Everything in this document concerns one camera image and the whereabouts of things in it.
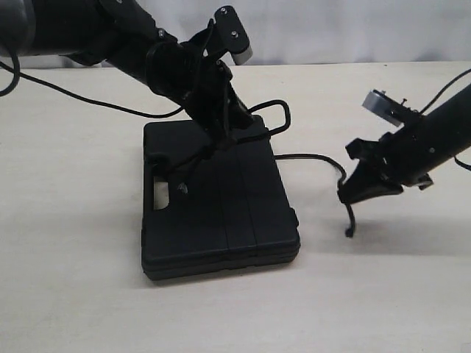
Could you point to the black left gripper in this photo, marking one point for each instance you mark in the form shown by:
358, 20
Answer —
195, 77

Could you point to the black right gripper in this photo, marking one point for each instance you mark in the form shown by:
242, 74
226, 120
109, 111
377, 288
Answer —
409, 154

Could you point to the black plastic carrying case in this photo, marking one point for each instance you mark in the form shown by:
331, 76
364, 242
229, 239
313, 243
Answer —
232, 213

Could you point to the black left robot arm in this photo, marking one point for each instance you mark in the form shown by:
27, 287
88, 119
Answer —
88, 32

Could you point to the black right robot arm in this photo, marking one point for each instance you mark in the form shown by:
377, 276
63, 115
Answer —
451, 122

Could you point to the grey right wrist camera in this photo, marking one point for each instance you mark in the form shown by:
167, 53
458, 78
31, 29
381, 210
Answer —
378, 103

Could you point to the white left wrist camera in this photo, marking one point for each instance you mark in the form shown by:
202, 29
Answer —
224, 34

